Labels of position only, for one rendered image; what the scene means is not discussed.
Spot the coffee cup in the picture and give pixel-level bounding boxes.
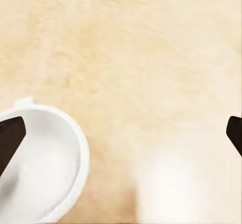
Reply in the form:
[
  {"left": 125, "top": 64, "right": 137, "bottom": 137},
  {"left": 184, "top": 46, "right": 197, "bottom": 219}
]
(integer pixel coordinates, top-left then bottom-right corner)
[{"left": 0, "top": 96, "right": 90, "bottom": 224}]

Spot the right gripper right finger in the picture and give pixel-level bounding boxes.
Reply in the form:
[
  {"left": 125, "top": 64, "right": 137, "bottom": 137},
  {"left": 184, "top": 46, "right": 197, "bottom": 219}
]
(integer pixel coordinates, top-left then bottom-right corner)
[{"left": 226, "top": 116, "right": 242, "bottom": 156}]

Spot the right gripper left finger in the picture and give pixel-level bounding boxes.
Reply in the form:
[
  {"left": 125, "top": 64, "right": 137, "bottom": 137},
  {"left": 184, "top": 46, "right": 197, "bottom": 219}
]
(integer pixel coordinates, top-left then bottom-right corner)
[{"left": 0, "top": 116, "right": 26, "bottom": 176}]

